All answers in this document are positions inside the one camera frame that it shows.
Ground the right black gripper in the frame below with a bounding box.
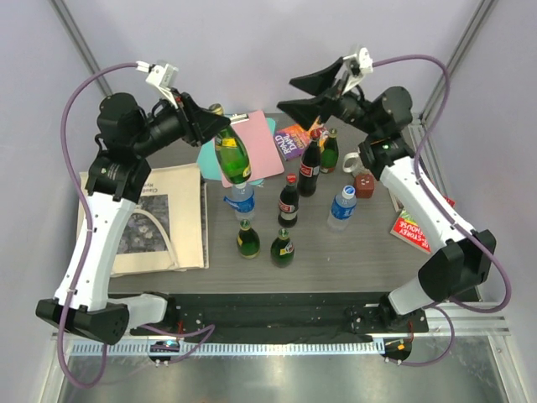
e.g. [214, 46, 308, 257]
[277, 58, 380, 139]

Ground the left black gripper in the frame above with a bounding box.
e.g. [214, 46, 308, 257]
[132, 88, 231, 159]

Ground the green glass bottle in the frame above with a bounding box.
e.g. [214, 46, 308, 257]
[237, 219, 260, 259]
[270, 228, 295, 268]
[214, 125, 251, 185]
[320, 128, 339, 174]

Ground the Coca-Cola glass bottle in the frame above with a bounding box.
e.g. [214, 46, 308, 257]
[278, 174, 300, 228]
[297, 128, 322, 197]

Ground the Pocari Sweat plastic bottle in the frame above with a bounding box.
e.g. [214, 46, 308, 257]
[223, 181, 255, 221]

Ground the canvas tote bag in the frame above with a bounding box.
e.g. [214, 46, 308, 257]
[77, 162, 210, 278]

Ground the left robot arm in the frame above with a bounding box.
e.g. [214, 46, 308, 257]
[35, 90, 231, 345]

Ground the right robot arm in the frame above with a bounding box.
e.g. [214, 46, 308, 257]
[278, 55, 496, 332]

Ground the teal clipboard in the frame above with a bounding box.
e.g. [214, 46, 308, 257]
[196, 118, 275, 188]

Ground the Roald Dahl book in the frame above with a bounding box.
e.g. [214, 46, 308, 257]
[273, 123, 329, 161]

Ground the pink clipboard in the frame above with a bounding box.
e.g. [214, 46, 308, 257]
[229, 110, 284, 181]

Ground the white mug orange inside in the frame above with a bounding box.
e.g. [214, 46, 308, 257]
[342, 151, 370, 177]

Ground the brown red cube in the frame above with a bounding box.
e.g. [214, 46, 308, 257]
[353, 173, 375, 199]

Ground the red Treehouse book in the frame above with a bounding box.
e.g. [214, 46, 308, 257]
[389, 193, 430, 254]

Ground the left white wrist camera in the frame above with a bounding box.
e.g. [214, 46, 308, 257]
[136, 61, 179, 110]

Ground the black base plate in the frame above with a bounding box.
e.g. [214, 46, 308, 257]
[108, 291, 429, 337]

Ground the slotted cable duct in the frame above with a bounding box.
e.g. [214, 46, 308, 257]
[70, 340, 386, 357]

